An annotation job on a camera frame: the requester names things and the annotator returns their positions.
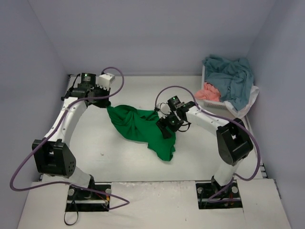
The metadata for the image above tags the green t shirt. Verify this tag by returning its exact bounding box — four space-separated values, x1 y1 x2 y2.
107 105 176 162

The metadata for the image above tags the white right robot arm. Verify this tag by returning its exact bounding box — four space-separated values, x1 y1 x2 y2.
155 96 254 197

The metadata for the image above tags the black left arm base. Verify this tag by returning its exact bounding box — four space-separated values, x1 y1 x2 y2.
65 183 111 212

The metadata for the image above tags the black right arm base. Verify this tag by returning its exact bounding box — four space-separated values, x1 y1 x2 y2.
195 180 243 210

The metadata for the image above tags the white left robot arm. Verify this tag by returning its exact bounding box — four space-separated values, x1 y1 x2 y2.
32 73 115 200

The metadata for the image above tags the pink t shirt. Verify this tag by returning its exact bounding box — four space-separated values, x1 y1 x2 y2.
194 82 221 102

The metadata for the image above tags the white laundry basket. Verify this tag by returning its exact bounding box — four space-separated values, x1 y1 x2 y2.
199 65 234 111

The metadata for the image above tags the grey-blue t shirt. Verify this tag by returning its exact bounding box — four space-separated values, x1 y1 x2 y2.
202 55 254 111

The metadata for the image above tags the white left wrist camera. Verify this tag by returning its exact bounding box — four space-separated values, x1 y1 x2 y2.
96 73 115 91

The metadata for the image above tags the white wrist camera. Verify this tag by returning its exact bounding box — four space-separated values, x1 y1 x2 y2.
96 73 115 91
154 102 171 118

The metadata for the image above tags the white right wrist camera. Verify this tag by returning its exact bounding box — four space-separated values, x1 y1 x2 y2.
154 102 171 118

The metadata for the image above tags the black loop cable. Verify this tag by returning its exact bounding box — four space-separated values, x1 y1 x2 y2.
63 199 79 226

